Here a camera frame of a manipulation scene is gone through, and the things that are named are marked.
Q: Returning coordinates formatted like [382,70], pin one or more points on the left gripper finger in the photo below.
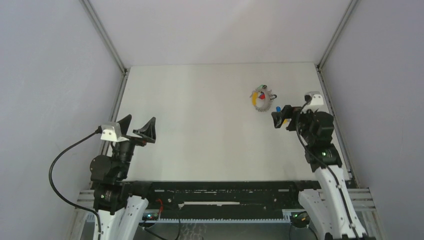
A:
[147,133]
[124,124]

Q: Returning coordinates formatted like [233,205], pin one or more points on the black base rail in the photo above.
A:
[227,200]

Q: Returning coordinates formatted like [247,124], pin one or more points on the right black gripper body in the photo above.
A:
[292,125]

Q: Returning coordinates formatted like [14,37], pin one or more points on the left green circuit board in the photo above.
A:
[150,216]

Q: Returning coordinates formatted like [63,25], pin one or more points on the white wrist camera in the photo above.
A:
[111,132]
[314,99]

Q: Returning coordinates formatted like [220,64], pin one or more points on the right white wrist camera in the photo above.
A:
[314,99]

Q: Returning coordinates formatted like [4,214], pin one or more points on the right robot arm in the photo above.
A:
[335,217]

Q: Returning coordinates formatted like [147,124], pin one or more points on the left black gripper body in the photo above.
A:
[133,140]

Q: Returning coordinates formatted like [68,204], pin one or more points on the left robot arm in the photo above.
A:
[118,203]

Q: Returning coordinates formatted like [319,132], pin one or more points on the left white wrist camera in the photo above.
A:
[111,132]

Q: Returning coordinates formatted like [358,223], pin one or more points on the right green circuit board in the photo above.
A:
[300,219]

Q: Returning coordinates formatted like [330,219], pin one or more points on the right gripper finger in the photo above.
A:
[277,118]
[287,112]

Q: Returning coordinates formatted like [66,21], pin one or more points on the green circuit board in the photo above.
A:
[300,219]
[150,216]

